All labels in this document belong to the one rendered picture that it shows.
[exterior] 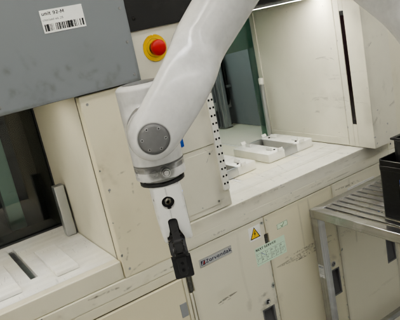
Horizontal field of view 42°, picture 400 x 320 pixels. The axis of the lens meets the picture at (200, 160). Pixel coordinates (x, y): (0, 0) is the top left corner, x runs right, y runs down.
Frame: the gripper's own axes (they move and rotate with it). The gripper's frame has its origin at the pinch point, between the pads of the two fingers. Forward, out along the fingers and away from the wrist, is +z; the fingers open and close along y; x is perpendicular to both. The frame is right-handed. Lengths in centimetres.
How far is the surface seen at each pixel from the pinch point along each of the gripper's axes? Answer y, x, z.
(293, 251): 65, -36, 37
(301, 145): 95, -53, 12
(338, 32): 85, -68, -25
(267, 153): 89, -39, 11
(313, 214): 65, -44, 27
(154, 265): 45, 7, 21
